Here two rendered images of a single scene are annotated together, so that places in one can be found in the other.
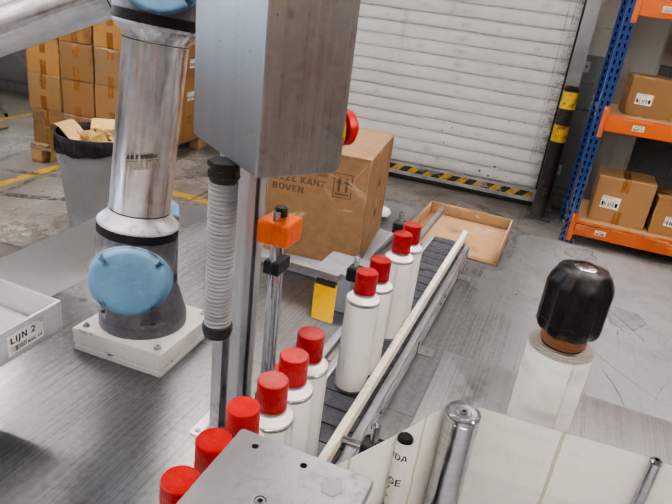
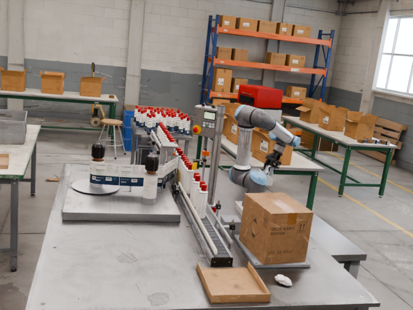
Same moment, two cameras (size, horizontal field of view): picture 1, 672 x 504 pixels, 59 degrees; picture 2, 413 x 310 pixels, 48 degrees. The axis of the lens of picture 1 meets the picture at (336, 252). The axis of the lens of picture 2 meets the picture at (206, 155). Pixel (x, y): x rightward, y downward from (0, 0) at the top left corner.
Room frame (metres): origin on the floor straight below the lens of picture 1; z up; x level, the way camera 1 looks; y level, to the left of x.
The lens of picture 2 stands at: (3.13, -1.55, 1.86)
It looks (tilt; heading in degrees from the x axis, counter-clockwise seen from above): 13 degrees down; 146
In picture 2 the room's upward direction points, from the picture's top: 6 degrees clockwise
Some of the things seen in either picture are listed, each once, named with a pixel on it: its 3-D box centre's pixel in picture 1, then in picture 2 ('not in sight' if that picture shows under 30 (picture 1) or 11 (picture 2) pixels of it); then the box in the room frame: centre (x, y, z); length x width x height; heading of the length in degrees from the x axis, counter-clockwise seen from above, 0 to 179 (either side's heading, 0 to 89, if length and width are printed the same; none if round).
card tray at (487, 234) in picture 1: (460, 230); (231, 280); (1.65, -0.36, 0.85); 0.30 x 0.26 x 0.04; 161
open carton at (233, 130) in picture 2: not in sight; (242, 126); (-1.19, 1.81, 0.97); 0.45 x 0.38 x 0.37; 76
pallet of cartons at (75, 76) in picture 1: (125, 82); not in sight; (4.71, 1.80, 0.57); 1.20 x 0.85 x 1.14; 165
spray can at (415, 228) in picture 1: (403, 274); (202, 201); (1.02, -0.13, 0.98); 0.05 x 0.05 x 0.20
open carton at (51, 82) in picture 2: not in sight; (52, 82); (-4.96, 0.55, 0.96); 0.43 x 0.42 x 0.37; 70
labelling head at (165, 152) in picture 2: not in sight; (168, 162); (0.29, 0.03, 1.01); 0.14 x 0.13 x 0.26; 161
